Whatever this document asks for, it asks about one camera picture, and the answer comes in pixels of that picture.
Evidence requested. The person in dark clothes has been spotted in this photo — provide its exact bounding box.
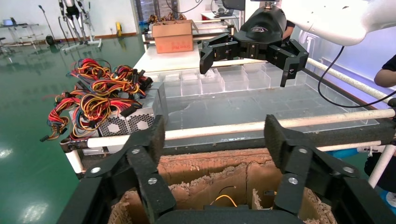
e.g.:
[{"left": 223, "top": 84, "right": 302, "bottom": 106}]
[{"left": 364, "top": 55, "right": 396, "bottom": 194}]

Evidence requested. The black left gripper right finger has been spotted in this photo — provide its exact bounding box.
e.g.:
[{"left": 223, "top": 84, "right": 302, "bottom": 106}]
[{"left": 264, "top": 114, "right": 361, "bottom": 215}]

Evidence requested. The long black arm cable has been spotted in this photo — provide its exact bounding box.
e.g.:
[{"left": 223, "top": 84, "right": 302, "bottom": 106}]
[{"left": 317, "top": 46, "right": 396, "bottom": 109}]

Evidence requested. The black monitor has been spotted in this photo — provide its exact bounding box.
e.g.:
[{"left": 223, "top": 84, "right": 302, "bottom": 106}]
[{"left": 221, "top": 0, "right": 247, "bottom": 11}]

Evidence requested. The worn cardboard box with dividers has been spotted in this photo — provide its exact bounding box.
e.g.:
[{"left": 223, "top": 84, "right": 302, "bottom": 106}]
[{"left": 108, "top": 148, "right": 339, "bottom": 224}]

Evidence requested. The clear acrylic divider tray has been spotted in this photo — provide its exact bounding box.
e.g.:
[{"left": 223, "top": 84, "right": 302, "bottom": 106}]
[{"left": 148, "top": 62, "right": 380, "bottom": 148}]

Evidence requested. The grey desk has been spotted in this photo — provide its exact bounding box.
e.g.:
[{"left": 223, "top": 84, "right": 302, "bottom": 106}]
[{"left": 0, "top": 18, "right": 40, "bottom": 48}]

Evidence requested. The blue plastic object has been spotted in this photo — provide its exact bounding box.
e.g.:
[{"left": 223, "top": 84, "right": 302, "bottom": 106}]
[{"left": 325, "top": 147, "right": 360, "bottom": 160}]

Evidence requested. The closed brown carton red print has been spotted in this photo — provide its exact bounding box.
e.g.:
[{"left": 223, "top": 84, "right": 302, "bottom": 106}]
[{"left": 151, "top": 20, "right": 195, "bottom": 54}]

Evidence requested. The humanoid robot on stand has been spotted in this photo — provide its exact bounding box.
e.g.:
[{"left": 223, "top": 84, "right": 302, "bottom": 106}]
[{"left": 58, "top": 0, "right": 103, "bottom": 52}]

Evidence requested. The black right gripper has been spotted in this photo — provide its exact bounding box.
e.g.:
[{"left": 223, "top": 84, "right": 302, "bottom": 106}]
[{"left": 198, "top": 6, "right": 309, "bottom": 88}]

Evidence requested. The silver power supply, mesh side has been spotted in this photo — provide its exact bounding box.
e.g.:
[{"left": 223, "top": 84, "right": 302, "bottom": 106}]
[{"left": 39, "top": 91, "right": 157, "bottom": 143}]

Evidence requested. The person forearm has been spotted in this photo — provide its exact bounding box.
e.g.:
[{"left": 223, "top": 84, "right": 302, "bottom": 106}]
[{"left": 374, "top": 68, "right": 396, "bottom": 88}]

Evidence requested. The chrome pipe joint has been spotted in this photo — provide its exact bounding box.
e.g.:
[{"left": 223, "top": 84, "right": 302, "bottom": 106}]
[{"left": 60, "top": 137, "right": 89, "bottom": 154}]

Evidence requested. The long white frame pipe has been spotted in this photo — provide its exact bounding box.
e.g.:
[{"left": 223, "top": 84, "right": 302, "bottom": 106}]
[{"left": 86, "top": 108, "right": 396, "bottom": 149}]

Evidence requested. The black floor stand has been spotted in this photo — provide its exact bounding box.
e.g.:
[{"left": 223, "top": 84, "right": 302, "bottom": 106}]
[{"left": 38, "top": 4, "right": 57, "bottom": 46}]

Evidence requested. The black foam edge strip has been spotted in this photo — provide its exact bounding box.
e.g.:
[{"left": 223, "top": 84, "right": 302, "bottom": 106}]
[{"left": 161, "top": 119, "right": 396, "bottom": 156}]

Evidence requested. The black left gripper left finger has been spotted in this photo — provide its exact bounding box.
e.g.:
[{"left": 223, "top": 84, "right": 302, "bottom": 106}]
[{"left": 84, "top": 115, "right": 177, "bottom": 224}]

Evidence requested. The pile of coloured cables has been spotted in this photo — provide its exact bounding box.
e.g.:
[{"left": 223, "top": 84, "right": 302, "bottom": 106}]
[{"left": 148, "top": 12, "right": 187, "bottom": 25}]

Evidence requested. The black pipe joint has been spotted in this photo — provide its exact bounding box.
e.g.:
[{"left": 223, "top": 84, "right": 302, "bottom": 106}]
[{"left": 387, "top": 98, "right": 396, "bottom": 118}]

